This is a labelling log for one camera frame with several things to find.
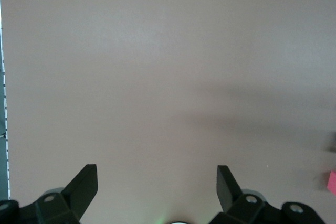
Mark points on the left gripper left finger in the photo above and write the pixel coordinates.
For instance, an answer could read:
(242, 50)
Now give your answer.
(78, 195)

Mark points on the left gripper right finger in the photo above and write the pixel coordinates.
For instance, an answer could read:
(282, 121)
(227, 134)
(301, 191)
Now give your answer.
(228, 195)

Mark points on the red foam cube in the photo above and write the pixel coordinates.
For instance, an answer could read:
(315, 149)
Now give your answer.
(332, 182)

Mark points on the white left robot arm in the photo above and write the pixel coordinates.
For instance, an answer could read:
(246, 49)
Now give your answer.
(179, 222)

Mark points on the dashed table edge strip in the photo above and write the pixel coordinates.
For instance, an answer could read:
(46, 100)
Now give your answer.
(5, 119)

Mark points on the brown table mat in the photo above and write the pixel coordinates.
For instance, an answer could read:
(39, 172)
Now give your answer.
(157, 51)

